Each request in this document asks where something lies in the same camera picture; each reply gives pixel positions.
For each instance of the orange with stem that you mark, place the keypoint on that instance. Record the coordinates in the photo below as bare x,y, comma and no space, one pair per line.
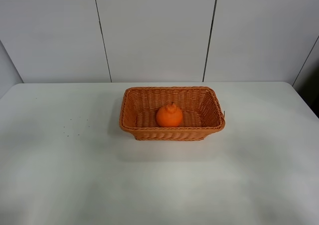
169,115

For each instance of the orange wicker basket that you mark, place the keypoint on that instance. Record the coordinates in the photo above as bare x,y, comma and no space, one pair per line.
202,114

